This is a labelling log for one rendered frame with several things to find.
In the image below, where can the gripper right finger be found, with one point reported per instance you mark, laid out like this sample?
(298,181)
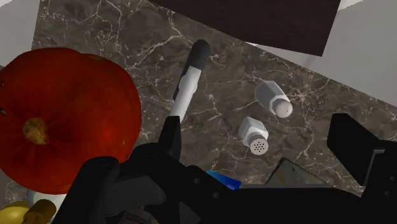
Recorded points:
(350,139)

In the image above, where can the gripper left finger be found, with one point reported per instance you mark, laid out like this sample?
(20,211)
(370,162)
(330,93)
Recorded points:
(93,186)

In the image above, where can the white bowl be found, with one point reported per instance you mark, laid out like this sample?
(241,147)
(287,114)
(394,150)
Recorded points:
(46,200)

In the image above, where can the red apple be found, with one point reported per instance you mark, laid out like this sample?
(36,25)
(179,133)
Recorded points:
(71,124)

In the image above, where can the yellow pear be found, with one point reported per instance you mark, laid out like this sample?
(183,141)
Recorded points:
(14,214)

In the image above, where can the grey salt shaker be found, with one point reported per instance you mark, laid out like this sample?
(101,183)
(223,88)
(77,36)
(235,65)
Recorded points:
(271,94)

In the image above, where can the grey pepper shaker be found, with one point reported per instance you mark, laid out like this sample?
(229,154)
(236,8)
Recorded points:
(252,131)

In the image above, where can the blue flat object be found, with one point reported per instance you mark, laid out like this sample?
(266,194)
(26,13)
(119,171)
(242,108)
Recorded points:
(225,180)

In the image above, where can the white pen with black cap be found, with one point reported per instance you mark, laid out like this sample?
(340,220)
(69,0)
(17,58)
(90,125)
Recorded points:
(188,83)

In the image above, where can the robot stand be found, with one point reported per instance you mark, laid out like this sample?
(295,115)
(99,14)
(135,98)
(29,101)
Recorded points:
(257,21)

